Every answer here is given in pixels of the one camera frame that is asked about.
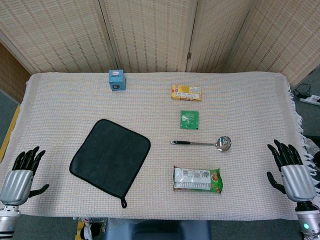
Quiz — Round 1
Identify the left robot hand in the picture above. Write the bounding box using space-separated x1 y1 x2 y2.
0 146 50 207

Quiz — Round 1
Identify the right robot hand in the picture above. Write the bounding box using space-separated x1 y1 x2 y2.
266 139 318 202

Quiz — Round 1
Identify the black square cloth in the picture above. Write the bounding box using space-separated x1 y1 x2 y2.
68 118 152 209

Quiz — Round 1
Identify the white power strip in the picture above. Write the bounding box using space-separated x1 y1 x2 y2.
299 94 320 106

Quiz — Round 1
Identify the green instant noodle packet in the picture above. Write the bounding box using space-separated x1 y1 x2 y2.
173 165 223 194

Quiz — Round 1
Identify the green sachet packet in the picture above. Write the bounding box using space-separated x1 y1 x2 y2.
179 109 200 131

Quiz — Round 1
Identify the beige woven tablecloth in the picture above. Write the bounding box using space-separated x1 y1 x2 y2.
0 71 316 222

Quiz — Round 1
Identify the yellow food box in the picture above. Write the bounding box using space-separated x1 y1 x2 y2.
171 84 203 102

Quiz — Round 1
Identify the blue speaker box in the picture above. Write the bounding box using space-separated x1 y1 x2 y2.
108 69 127 92

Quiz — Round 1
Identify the woven folding screen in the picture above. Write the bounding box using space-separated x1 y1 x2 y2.
0 0 320 87

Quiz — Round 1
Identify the steel ladle black handle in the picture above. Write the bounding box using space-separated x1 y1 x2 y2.
170 135 232 152

